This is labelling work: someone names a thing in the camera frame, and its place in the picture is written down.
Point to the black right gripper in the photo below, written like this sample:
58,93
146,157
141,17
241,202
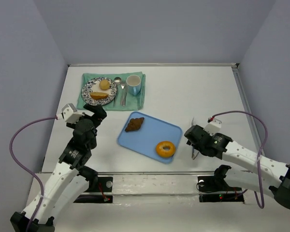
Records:
192,134

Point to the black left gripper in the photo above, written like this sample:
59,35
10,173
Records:
94,110

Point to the sliced baguette bread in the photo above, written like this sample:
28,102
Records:
99,95

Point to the metal tongs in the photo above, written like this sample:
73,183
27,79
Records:
194,153

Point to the small round bun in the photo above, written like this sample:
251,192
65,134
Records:
104,84

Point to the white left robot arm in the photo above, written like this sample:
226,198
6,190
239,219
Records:
70,177

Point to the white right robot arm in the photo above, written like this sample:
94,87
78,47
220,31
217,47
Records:
273,177

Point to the blue floral plate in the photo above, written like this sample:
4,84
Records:
93,86

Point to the metal fork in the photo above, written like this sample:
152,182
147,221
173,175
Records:
123,95

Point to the dark chocolate croissant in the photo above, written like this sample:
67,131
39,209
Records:
134,124

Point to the metal spoon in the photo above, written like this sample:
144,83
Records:
117,81

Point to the green cloth napkin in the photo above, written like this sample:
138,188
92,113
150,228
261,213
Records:
133,103

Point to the light blue mug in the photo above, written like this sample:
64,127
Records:
134,83

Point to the orange bagel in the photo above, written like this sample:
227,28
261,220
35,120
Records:
165,149

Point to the blue plastic tray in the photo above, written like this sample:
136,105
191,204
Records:
151,132

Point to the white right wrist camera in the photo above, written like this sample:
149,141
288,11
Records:
213,126

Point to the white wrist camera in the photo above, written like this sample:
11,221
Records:
213,126
69,114

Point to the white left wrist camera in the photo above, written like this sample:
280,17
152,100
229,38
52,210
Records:
69,114

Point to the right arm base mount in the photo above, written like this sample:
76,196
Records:
214,189

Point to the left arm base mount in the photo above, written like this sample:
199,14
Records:
99,191

